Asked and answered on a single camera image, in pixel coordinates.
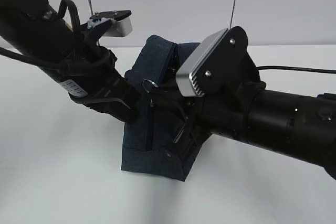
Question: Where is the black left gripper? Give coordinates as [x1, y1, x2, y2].
[69, 48, 139, 123]

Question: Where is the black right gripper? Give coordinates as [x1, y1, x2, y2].
[149, 82, 213, 162]

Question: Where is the navy blue lunch bag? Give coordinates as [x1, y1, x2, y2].
[121, 35, 200, 182]

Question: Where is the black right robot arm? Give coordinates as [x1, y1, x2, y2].
[150, 55, 335, 177]

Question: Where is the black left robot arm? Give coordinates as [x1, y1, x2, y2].
[1, 0, 140, 123]

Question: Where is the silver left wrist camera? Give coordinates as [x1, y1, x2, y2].
[86, 10, 133, 37]

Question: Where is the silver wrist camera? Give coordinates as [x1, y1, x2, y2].
[86, 10, 133, 37]
[176, 26, 248, 97]

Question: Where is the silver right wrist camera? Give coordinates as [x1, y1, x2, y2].
[176, 26, 248, 97]

